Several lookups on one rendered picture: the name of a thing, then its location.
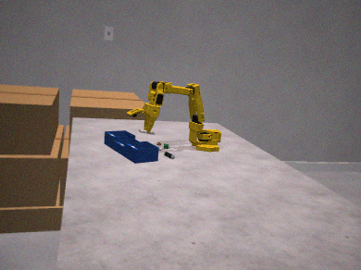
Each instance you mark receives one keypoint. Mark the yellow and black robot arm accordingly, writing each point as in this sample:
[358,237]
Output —
[208,138]

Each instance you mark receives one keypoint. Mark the black aa battery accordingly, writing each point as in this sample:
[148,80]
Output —
[171,156]

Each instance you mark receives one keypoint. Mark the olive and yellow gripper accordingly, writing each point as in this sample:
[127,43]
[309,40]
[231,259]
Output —
[151,113]

